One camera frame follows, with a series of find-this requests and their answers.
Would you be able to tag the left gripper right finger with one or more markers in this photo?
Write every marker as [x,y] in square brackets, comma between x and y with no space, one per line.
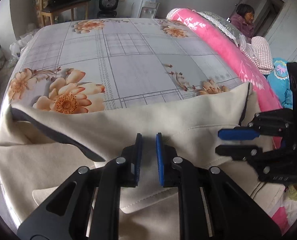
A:
[211,204]

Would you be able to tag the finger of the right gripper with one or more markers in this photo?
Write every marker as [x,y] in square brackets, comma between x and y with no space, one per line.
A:
[238,133]
[238,152]

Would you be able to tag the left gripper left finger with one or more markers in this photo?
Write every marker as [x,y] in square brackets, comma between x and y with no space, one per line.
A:
[87,204]

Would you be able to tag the beige coat with black trim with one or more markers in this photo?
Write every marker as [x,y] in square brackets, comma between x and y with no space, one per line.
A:
[40,149]

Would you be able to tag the pink floral blanket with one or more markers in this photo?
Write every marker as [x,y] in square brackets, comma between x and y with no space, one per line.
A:
[228,52]

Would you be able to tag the pink checked blanket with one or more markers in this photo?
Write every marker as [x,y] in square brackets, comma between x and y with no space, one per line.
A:
[258,52]

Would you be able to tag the seated person in purple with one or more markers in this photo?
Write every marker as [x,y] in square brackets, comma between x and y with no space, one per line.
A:
[243,19]

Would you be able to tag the grey lace pillow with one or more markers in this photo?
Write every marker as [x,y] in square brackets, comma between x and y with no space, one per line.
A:
[223,25]

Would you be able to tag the floral grey bed sheet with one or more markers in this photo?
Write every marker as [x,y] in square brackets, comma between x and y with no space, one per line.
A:
[98,65]

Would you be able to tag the white water dispenser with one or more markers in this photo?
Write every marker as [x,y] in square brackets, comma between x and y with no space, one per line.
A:
[144,9]

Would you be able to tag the white plastic bag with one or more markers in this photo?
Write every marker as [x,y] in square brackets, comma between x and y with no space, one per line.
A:
[17,47]

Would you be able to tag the black round fan heater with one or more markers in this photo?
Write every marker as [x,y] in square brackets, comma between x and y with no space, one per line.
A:
[107,8]

